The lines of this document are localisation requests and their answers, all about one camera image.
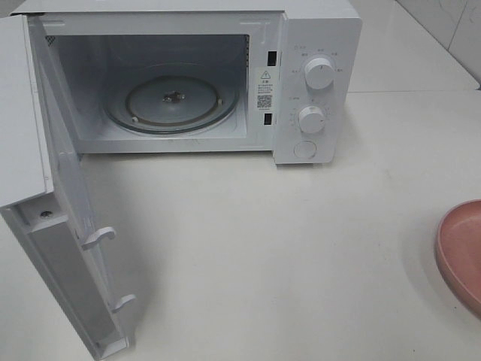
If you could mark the white microwave oven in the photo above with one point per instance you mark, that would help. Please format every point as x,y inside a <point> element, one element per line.
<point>102,39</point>

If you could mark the pink round plate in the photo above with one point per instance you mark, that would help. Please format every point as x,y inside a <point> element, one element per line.
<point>457,251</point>

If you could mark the white timer knob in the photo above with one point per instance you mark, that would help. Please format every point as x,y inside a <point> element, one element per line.
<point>311,120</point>

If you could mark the glass microwave turntable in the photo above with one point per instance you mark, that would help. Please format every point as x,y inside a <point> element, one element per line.
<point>172,99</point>

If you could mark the round door release button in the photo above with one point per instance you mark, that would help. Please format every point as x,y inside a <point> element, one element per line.
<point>305,150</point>

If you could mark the upper white power knob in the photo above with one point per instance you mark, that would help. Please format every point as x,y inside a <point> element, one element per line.
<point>319,72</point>

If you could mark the white warning label sticker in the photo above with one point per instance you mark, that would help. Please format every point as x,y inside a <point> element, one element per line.
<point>266,82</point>

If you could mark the white microwave door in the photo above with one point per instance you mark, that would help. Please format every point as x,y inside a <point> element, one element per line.
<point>44,197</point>

